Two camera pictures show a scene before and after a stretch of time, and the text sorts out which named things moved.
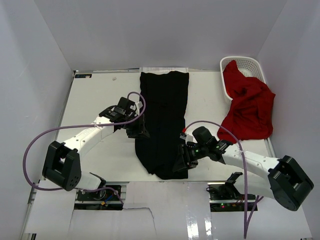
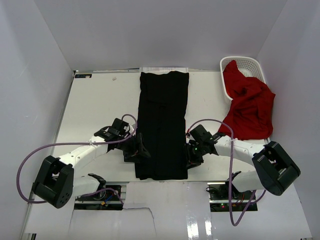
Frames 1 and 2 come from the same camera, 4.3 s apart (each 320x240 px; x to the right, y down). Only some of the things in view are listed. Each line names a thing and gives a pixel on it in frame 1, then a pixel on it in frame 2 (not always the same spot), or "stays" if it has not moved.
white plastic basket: (249, 66) stays
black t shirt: (165, 95) stays
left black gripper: (140, 129) → (136, 149)
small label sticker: (83, 76) stays
